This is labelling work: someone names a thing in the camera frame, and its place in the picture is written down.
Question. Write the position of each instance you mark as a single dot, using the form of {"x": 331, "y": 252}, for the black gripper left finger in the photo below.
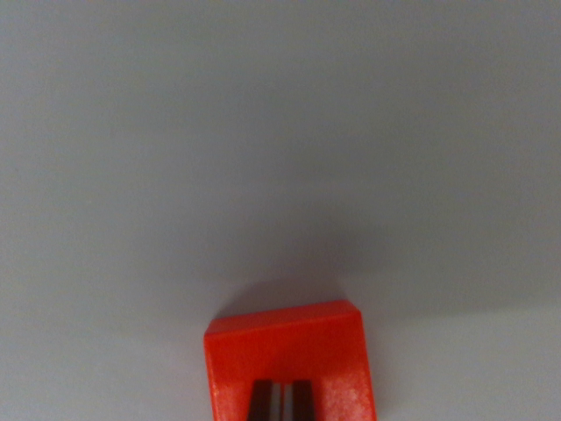
{"x": 261, "y": 401}

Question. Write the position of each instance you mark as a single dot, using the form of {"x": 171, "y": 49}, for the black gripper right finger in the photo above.
{"x": 303, "y": 401}

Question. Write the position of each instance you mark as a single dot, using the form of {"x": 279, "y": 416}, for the red wooden cube block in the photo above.
{"x": 285, "y": 346}

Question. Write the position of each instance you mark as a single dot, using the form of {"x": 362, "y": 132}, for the grey plastic tray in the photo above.
{"x": 245, "y": 153}

